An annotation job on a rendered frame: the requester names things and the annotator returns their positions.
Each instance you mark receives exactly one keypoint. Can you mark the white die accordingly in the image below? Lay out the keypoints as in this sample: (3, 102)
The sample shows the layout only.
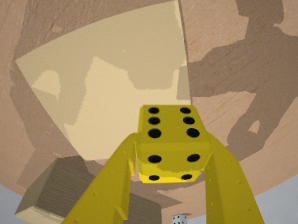
(179, 219)

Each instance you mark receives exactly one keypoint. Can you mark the yellow die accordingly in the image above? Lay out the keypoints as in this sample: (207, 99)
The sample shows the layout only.
(172, 143)

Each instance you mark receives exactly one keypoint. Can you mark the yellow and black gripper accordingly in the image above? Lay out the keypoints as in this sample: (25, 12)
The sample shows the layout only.
(229, 199)

